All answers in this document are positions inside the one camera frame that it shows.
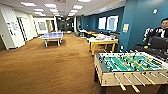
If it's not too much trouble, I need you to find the round white wall fixture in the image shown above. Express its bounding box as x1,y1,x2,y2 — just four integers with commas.
152,8,159,15

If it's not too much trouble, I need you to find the yellow wooden table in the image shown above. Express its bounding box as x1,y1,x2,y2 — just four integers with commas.
85,30,102,39

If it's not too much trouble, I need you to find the bright window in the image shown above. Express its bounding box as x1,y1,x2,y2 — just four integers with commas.
106,14,120,33
97,16,108,31

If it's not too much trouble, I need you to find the wooden foosball table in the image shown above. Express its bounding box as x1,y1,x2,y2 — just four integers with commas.
93,49,168,94

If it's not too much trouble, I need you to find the yellow wall sign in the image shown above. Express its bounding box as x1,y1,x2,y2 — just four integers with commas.
122,22,131,33

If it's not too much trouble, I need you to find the blue ping pong table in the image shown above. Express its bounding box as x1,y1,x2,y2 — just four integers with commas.
37,31,65,48

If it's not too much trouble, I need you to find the man in black shirt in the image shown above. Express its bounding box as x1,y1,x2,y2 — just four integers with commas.
144,17,168,43

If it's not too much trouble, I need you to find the framed wall board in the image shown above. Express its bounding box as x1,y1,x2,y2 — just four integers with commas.
37,21,48,32

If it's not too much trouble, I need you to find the black wheeled cart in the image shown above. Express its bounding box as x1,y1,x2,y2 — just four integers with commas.
146,34,168,56

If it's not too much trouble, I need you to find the rectangular ceiling light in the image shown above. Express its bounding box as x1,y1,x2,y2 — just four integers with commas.
19,1,38,7
43,3,58,9
32,8,45,12
67,12,77,16
72,4,85,10
49,8,59,13

